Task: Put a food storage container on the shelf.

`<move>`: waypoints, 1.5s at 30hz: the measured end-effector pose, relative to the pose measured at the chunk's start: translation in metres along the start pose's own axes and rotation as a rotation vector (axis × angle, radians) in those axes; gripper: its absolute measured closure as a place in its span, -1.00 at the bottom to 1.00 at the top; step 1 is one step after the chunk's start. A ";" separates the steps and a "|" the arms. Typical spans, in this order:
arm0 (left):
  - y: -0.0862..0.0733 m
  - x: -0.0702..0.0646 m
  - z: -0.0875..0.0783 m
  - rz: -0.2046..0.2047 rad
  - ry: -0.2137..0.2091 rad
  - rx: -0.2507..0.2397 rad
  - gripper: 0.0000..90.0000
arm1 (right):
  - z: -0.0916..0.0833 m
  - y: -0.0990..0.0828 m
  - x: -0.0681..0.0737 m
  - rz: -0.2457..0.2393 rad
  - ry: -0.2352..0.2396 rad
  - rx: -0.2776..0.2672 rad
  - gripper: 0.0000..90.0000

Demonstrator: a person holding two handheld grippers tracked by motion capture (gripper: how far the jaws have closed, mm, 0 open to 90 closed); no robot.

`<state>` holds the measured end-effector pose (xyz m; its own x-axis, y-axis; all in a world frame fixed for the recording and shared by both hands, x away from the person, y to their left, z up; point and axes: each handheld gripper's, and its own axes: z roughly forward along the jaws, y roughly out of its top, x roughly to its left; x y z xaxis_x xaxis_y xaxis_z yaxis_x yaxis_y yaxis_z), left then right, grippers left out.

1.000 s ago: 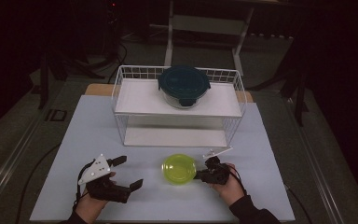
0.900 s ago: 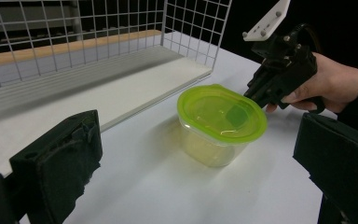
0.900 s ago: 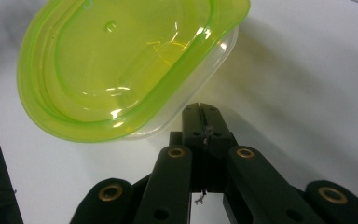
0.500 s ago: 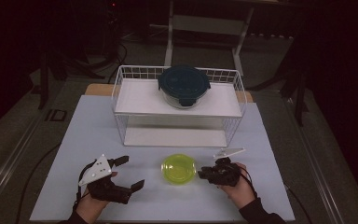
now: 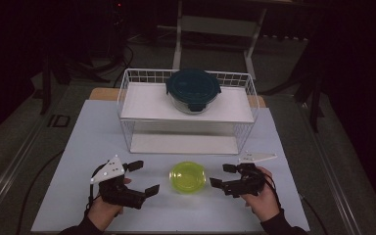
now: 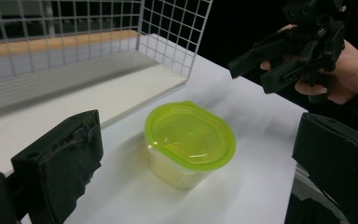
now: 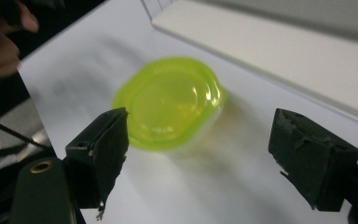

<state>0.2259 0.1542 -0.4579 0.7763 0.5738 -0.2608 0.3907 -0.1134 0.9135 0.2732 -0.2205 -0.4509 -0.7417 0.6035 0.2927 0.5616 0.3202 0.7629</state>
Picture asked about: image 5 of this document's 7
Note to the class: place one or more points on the black stand leg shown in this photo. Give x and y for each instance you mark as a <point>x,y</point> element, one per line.
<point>316,104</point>
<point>45,84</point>

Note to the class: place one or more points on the yellow-green small bowl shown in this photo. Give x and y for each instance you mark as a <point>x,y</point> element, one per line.
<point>187,178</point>

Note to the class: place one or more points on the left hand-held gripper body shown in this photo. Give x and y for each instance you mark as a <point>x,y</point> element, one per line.
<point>120,192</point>

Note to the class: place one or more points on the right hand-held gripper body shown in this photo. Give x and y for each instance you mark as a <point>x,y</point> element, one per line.
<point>246,182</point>

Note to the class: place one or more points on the white metal stand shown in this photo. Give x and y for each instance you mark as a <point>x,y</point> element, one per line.
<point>215,26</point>

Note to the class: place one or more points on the round container with blue lid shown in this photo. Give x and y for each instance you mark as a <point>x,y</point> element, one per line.
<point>192,86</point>

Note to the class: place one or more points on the person's right hand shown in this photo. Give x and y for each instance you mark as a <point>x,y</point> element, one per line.
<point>264,202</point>

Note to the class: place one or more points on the wooden table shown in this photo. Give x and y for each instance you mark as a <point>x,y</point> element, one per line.
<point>104,94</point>

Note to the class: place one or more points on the person's left hand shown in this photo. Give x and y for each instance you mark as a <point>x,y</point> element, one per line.
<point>103,213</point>

